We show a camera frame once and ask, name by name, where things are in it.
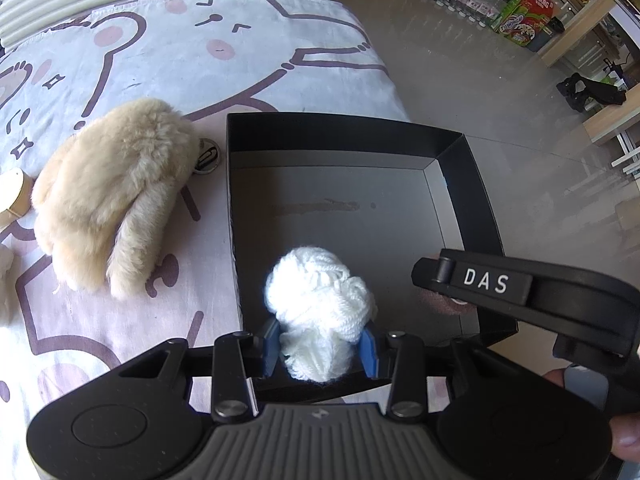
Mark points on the white yarn ball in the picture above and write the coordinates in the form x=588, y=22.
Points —
x=320, y=295

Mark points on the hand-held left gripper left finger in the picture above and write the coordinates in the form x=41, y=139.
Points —
x=272, y=355

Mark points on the beige furry plush toy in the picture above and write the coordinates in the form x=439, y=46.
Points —
x=110, y=185

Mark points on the round metal tin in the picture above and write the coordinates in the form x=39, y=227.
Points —
x=206, y=157

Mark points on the wooden cabinet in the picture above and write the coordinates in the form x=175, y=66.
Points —
x=580, y=25

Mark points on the person's right hand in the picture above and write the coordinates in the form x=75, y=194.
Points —
x=625, y=432

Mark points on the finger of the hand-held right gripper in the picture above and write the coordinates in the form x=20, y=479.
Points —
x=432, y=272

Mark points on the oval wooden block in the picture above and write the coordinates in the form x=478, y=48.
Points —
x=11, y=192

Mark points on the black bag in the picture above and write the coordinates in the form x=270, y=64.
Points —
x=590, y=91

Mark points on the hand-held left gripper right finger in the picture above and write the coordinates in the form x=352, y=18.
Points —
x=366, y=355

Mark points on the black cardboard box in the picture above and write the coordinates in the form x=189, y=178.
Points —
x=340, y=205

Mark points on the cartoon bear printed blanket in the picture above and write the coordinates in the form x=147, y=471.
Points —
x=200, y=50

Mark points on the pink fuzzy ball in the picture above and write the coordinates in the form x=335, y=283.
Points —
x=447, y=302

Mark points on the red beverage carton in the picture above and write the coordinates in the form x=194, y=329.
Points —
x=542, y=5

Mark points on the green beverage carton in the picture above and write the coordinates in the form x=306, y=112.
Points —
x=510, y=12

